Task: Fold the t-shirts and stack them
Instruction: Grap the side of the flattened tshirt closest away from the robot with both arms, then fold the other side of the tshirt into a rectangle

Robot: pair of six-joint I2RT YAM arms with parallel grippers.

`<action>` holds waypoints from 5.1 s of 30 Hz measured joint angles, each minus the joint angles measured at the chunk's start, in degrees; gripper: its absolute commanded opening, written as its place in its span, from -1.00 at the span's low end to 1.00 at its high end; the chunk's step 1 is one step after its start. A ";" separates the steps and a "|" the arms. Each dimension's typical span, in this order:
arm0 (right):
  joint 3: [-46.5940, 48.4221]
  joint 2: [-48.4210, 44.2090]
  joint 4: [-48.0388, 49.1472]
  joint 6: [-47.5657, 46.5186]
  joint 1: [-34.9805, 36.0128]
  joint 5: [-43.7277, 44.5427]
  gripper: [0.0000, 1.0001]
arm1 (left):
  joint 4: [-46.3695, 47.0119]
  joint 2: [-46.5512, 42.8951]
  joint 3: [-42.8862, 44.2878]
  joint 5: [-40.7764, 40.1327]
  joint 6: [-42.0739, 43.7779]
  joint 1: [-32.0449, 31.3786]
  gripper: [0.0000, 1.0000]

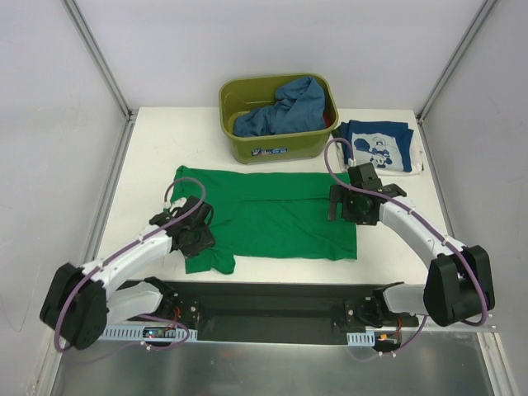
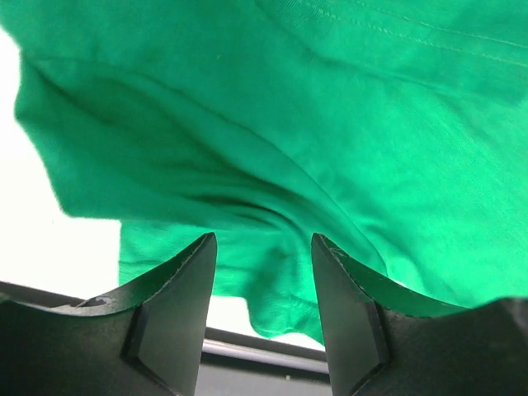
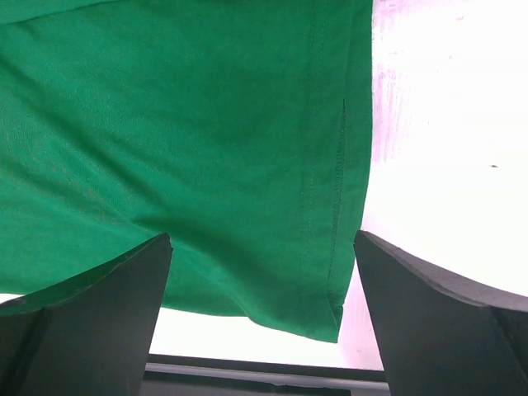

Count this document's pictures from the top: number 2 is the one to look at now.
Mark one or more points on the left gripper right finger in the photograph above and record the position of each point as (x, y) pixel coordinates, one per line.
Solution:
(382, 338)

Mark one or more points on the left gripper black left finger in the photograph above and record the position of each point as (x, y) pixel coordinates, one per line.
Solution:
(142, 338)

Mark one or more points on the green t shirt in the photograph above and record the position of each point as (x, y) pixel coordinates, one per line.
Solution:
(398, 129)

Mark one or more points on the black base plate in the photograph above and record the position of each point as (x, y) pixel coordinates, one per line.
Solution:
(234, 364)

